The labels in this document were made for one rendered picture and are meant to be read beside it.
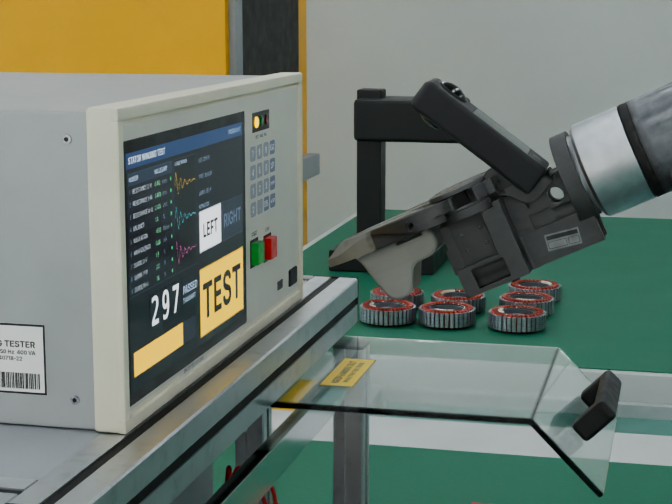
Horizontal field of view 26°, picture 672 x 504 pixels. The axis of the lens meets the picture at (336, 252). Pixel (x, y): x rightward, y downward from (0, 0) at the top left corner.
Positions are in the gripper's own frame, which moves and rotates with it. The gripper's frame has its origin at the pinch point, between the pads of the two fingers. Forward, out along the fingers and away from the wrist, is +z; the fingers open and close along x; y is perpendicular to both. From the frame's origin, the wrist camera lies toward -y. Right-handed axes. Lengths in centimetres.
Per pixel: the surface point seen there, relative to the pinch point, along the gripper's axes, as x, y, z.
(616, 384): 12.5, 20.9, -14.0
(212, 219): -10.8, -6.3, 4.8
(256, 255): -0.9, -2.2, 6.3
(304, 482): 68, 31, 38
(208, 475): 23.2, 17.3, 29.2
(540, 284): 197, 36, 20
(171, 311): -19.9, -1.8, 6.9
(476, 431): 97, 39, 21
